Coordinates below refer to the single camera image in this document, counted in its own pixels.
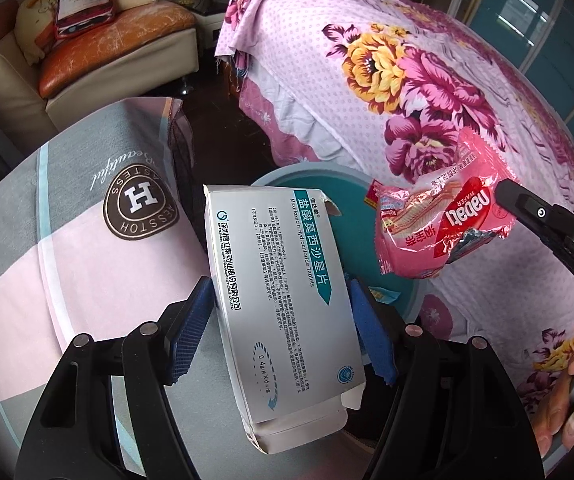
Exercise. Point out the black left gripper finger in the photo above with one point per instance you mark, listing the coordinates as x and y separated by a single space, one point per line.
529 209

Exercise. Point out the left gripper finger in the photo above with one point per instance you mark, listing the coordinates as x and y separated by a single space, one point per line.
185 324
375 340

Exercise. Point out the white medicine box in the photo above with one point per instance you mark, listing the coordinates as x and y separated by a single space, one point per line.
284 313

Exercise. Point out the pink wafer snack wrapper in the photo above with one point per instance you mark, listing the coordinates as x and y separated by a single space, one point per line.
445 215

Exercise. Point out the teal plastic trash bin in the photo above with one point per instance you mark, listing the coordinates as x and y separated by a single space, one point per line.
354 227

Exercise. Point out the right hand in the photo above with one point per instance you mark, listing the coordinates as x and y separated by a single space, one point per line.
553 415

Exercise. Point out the blue snack wrapper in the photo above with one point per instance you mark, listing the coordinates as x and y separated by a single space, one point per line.
383 295

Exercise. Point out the pink grey checked cloth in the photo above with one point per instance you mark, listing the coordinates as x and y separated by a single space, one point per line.
101 229

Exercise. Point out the red sticker on bin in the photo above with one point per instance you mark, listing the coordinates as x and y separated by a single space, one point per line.
371 197

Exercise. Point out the pink floral bed sheet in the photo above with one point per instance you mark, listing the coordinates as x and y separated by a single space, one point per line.
385 87

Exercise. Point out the beige leather sofa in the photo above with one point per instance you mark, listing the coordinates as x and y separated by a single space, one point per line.
140 50

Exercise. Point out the orange seat cushion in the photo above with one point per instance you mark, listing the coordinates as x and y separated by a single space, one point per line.
132 29

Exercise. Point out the yellow cartoon pillow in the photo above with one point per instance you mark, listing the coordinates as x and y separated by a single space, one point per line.
35 28

